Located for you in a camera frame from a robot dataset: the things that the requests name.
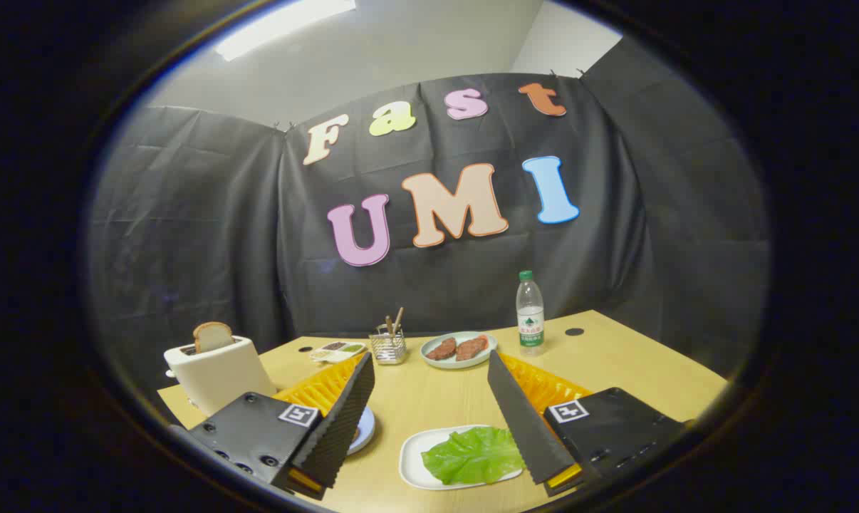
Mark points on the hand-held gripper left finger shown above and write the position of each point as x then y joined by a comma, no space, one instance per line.
344,417

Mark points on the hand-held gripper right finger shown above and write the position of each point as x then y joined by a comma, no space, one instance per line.
522,420

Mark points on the green lettuce leaf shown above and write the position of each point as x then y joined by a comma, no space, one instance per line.
472,456

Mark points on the brown crust bread slice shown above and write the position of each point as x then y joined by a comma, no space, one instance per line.
213,336

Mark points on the blue round plate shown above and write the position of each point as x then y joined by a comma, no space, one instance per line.
365,431

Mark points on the white sectioned condiment tray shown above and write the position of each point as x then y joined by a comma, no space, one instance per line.
337,350

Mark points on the white rectangular plate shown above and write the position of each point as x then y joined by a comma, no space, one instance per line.
414,456

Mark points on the pale green round plate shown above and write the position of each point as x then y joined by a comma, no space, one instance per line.
461,364

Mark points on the brown meat patty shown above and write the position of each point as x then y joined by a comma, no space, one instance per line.
471,348
441,350

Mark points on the clear plastic water bottle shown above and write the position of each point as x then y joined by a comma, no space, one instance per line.
530,320

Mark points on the long wooden stick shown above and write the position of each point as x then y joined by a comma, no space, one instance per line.
398,320

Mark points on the white toaster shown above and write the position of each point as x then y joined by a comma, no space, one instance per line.
219,377

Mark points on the black backdrop cloth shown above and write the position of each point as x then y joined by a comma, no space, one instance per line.
209,235

